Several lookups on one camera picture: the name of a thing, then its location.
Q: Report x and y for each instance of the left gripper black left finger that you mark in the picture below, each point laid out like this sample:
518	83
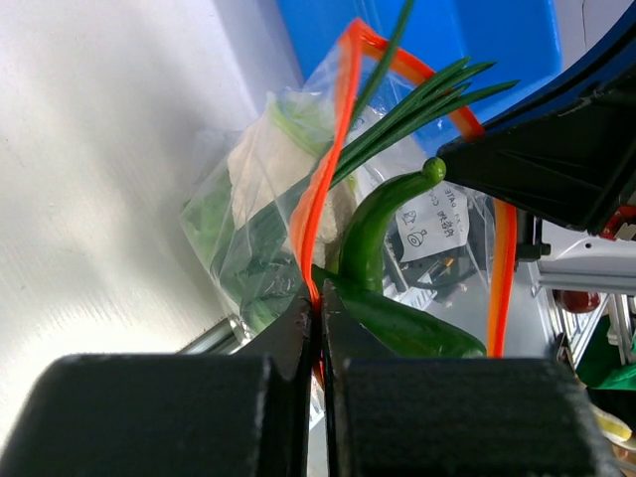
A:
243	414

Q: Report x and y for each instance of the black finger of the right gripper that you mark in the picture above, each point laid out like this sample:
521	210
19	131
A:
567	152

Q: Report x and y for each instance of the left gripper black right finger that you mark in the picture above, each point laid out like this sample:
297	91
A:
390	416

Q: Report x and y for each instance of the dark green cucumber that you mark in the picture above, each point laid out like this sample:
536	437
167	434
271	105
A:
407	331

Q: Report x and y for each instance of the green chili pepper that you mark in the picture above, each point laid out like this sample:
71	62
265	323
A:
361	257

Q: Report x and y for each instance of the green scallion stalks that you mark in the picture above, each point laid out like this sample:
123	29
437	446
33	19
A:
366	59

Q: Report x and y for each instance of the clear zip bag orange zipper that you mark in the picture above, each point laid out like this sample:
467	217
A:
448	252

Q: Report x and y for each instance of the white cauliflower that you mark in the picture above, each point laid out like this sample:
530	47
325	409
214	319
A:
277	151

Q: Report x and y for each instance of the blue plastic bin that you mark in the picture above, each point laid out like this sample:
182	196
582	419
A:
519	38

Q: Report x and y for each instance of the aluminium mounting rail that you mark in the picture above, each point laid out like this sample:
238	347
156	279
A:
614	275

